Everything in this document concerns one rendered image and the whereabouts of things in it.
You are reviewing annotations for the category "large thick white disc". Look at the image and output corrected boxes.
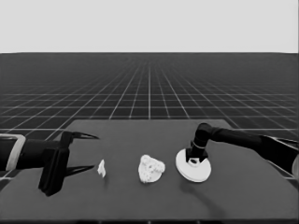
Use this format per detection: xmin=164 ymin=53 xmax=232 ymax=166
xmin=175 ymin=148 xmax=212 ymax=184

